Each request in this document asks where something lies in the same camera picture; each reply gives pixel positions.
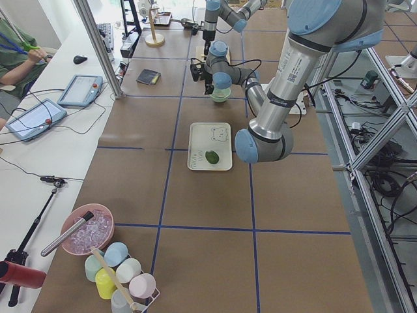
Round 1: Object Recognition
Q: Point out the steel scoop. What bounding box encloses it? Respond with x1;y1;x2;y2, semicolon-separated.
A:
170;18;197;29

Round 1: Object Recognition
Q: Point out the green bowl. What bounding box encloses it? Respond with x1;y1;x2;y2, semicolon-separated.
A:
210;88;231;103

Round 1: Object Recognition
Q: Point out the pink ice bowl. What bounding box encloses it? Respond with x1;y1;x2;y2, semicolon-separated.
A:
61;203;115;256

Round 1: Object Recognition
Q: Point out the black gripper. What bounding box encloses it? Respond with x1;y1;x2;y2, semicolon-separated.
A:
190;61;214;95
192;25;216;55

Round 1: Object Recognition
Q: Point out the beige bear tray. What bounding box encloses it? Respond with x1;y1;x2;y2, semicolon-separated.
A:
187;123;233;171

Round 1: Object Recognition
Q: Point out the grey folded cloth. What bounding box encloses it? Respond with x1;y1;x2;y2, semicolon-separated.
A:
136;68;161;85

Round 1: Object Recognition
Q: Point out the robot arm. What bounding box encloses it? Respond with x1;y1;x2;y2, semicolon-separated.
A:
197;0;267;57
191;0;386;163

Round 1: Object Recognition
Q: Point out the black glass rack tray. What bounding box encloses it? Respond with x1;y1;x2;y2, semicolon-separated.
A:
154;12;172;27

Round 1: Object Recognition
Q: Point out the steel muddler tube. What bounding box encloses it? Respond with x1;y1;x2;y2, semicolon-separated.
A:
40;211;94;257

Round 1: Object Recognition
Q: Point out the green avocado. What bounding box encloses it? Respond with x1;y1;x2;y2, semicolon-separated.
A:
205;150;220;164

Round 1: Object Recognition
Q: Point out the teach pendant near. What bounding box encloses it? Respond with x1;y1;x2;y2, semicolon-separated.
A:
6;98;67;142

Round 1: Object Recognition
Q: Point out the seated person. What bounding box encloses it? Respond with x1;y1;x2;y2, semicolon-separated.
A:
1;18;52;99

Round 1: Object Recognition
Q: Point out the computer mouse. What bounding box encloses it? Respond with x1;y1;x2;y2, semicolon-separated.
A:
73;55;88;65

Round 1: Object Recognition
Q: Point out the cup rack with cups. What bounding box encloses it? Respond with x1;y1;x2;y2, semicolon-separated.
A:
91;242;161;312

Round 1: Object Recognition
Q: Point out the teach pendant far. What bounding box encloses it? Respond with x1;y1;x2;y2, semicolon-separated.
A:
57;74;104;108

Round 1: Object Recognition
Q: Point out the wooden cutting board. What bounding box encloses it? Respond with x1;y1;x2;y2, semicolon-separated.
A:
195;46;231;63

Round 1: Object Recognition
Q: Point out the aluminium camera post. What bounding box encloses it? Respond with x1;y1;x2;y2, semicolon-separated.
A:
73;0;125;98

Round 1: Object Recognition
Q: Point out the teach pendant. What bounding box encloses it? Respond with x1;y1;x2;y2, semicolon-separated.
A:
57;74;104;108
6;98;67;142

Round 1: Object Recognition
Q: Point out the wooden mug tree stand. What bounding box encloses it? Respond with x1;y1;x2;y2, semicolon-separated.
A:
145;8;165;48

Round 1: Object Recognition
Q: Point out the red bottle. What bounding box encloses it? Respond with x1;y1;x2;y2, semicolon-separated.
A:
1;261;46;289

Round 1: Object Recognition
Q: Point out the black tripod stick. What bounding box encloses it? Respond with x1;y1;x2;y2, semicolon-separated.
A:
1;176;67;307

